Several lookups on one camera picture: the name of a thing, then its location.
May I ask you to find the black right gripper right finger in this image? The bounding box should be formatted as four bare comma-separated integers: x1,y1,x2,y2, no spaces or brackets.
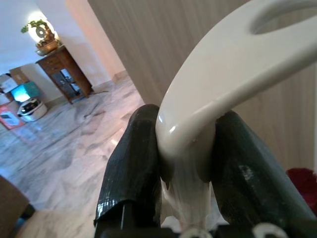
210,110,317,225

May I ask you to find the brown furniture corner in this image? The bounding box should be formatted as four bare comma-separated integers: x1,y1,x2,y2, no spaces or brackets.
0,175,35,238

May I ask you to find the red fuzzy fabric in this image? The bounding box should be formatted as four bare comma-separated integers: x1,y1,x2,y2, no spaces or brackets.
286,168,317,216

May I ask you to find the bonsai plant ornament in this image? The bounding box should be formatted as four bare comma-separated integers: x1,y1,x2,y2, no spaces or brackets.
20,19,62,57

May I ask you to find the cream plastic dustpan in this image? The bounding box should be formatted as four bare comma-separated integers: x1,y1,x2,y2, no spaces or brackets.
155,0,317,231

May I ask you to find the red and white box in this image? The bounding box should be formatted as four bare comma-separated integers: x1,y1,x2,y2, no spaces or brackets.
0,104,25,130

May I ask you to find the white round appliance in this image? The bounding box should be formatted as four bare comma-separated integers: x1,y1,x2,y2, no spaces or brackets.
16,98,48,122

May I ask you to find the brown cardboard box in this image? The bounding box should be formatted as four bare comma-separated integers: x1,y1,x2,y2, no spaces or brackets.
9,66,30,85

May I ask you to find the brown wooden console table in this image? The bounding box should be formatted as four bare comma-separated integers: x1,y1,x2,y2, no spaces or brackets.
36,46,94,105

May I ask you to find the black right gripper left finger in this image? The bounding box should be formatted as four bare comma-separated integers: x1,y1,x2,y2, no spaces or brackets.
93,103,164,230

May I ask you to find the teal box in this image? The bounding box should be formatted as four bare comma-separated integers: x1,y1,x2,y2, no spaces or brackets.
10,83,42,103

